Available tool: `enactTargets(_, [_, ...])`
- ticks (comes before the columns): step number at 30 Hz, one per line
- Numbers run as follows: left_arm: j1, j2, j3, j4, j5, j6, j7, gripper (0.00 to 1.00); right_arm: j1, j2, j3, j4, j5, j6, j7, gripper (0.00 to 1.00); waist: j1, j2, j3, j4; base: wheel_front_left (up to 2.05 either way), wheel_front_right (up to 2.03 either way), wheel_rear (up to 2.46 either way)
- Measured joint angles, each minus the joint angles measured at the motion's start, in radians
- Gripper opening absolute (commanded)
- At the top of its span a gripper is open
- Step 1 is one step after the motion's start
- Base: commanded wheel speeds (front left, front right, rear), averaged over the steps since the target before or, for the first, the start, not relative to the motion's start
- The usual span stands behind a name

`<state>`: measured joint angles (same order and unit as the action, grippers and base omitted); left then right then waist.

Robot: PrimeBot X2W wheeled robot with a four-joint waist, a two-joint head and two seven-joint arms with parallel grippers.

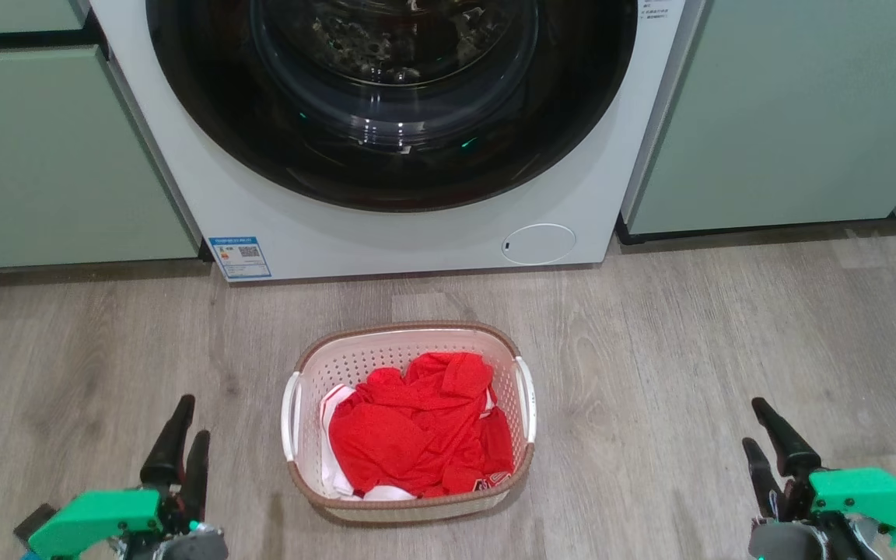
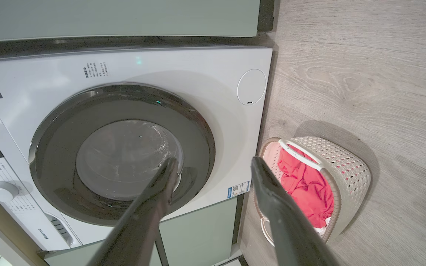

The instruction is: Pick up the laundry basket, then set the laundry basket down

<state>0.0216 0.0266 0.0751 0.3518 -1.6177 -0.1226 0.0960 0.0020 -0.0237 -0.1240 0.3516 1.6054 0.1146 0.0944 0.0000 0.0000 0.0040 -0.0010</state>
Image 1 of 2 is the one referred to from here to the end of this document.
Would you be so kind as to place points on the green and grey left gripper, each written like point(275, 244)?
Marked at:
point(94, 517)

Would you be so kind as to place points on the blue energy label sticker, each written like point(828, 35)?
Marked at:
point(239, 258)

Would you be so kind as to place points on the green and grey right gripper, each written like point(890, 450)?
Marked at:
point(872, 498)

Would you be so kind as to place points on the pale green cabinet drawer front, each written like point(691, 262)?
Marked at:
point(12, 14)

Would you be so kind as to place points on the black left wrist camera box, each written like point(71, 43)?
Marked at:
point(32, 523)

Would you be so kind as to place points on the small white text label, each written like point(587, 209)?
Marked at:
point(659, 9)

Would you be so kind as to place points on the black round washing machine door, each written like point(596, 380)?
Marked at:
point(207, 93)

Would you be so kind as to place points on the wide pale green cabinet door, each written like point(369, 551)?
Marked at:
point(790, 109)

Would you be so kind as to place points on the white brown-rimmed laundry basket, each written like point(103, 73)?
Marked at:
point(308, 459)

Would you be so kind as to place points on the round white filter cover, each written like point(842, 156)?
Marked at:
point(539, 244)

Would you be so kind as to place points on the red garment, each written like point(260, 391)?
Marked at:
point(417, 435)

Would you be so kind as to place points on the large pale green cabinet door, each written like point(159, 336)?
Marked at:
point(51, 155)

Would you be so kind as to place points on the white washing machine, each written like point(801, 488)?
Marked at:
point(417, 233)

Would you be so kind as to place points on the white garment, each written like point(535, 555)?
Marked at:
point(331, 467)

